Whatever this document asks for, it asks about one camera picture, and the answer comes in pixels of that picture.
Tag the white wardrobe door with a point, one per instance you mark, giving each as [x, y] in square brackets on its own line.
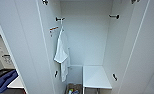
[19, 40]
[146, 50]

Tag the white wardrobe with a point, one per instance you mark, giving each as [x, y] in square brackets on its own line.
[86, 36]

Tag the white shirt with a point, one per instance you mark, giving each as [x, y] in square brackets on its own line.
[61, 53]

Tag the white shirt hanger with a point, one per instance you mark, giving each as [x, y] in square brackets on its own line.
[61, 26]

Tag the orange white sticker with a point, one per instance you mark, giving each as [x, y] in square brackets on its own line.
[53, 30]

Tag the black wardrobe hook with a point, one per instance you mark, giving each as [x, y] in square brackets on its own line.
[59, 19]
[115, 16]

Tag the brown basket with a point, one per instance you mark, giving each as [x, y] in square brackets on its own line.
[70, 88]

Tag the green orange item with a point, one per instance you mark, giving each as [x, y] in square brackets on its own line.
[71, 90]

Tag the white blue bottle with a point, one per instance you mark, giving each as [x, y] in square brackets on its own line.
[75, 91]

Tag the black door hinge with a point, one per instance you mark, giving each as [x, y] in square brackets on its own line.
[135, 1]
[45, 2]

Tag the white sign dark print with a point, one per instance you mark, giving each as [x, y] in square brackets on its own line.
[7, 59]

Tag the blue tray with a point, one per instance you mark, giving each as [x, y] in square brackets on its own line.
[3, 80]

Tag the small black wall fitting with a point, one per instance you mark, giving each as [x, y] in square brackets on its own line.
[56, 73]
[115, 77]

